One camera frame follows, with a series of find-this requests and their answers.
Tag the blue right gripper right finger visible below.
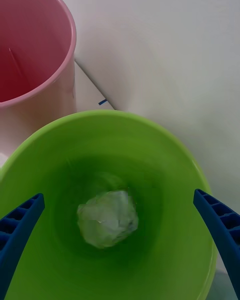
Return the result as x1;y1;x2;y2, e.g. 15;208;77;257
192;188;240;300

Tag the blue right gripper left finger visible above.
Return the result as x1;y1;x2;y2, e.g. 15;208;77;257
0;192;46;300

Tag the green plastic bin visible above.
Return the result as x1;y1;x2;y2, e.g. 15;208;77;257
0;109;219;300

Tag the white paper ball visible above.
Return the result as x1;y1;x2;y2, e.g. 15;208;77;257
76;189;140;250

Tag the pink plastic bin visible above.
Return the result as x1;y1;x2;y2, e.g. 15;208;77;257
0;0;78;161

